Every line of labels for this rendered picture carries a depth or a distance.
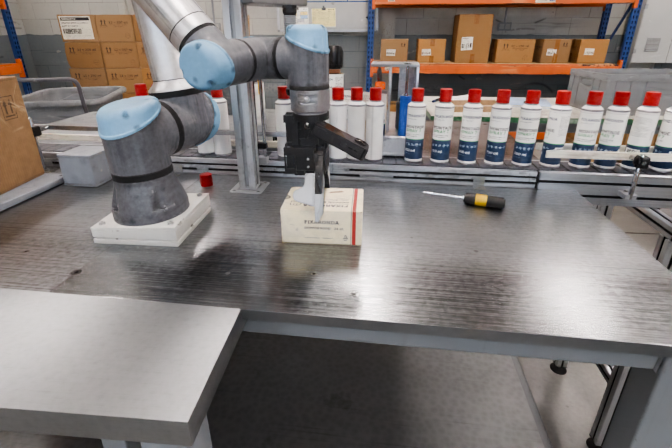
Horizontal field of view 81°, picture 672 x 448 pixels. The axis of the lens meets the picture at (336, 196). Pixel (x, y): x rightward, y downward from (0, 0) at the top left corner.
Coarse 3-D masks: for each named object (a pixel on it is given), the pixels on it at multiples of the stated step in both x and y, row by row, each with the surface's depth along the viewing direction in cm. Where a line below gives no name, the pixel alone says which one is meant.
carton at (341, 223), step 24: (336, 192) 86; (360, 192) 86; (288, 216) 78; (312, 216) 78; (336, 216) 77; (360, 216) 77; (288, 240) 80; (312, 240) 80; (336, 240) 79; (360, 240) 79
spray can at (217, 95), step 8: (216, 96) 114; (224, 104) 115; (224, 112) 116; (224, 120) 116; (224, 128) 117; (216, 136) 117; (224, 136) 118; (216, 144) 119; (224, 144) 119; (216, 152) 120; (224, 152) 119
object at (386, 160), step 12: (48, 144) 132; (60, 144) 132; (72, 144) 132; (180, 156) 120; (192, 156) 119; (204, 156) 119; (216, 156) 119; (228, 156) 119; (276, 156) 119; (384, 156) 119; (396, 156) 119; (480, 168) 110; (492, 168) 109; (504, 168) 109; (516, 168) 109; (528, 168) 109
